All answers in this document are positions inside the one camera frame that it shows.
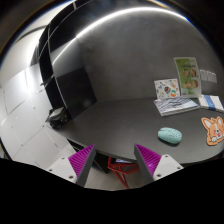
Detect black bag on floor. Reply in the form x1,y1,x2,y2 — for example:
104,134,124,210
46,107,71,129

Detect red table leg frame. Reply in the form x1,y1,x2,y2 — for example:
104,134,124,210
107,157,139,189

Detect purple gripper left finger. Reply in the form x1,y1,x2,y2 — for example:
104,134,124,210
46,143,97,188

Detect orange corgi mouse pad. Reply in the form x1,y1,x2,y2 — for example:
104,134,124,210
201,116,224,146

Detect white sticker card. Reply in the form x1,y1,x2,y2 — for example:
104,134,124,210
154,79,180,99

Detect white wall socket plates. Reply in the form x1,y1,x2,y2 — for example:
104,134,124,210
200,70,217,83

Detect white blue book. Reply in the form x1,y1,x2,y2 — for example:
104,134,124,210
198,95,224,113

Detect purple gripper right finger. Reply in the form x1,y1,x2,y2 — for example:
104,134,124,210
133,143,185,183

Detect green standing poster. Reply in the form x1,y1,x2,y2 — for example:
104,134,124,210
174,57,202,98

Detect striped grey book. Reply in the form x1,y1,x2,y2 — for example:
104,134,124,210
154,97,199,117

